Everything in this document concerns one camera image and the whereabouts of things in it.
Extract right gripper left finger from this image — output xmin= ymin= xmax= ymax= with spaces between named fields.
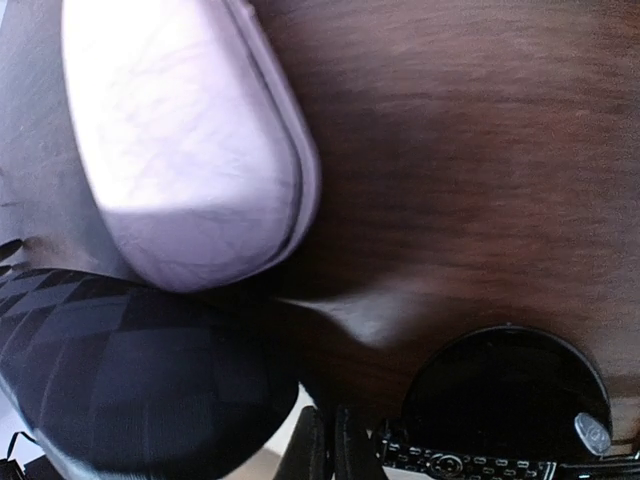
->
xmin=282 ymin=406 xmax=333 ymax=480

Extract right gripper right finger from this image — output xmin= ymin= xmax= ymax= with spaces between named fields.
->
xmin=334 ymin=406 xmax=383 ymax=480

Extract black sunglasses dark lenses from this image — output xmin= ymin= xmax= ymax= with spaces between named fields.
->
xmin=374 ymin=325 xmax=639 ymax=479

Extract black glasses case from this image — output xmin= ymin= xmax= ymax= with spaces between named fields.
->
xmin=1 ymin=269 xmax=299 ymax=479

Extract pink glasses case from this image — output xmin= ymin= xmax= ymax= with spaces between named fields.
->
xmin=61 ymin=1 xmax=321 ymax=292

